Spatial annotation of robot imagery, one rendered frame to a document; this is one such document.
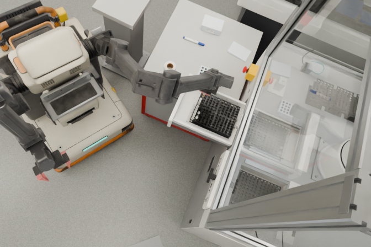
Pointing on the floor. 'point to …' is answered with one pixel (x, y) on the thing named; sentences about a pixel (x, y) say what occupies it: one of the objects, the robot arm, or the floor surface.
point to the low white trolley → (199, 53)
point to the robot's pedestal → (125, 17)
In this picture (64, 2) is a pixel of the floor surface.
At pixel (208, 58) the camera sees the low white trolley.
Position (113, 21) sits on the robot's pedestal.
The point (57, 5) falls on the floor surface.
